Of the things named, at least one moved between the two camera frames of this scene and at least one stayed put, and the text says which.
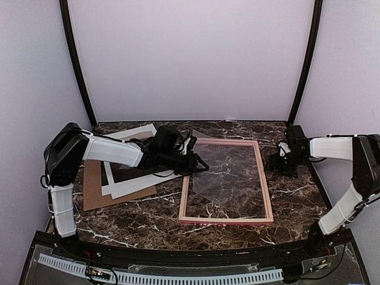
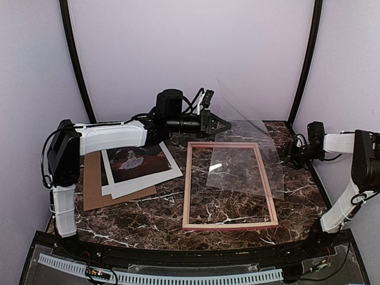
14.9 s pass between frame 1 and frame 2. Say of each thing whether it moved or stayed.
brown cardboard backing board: stayed
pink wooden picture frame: moved
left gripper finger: moved
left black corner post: stayed
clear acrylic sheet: moved
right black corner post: stayed
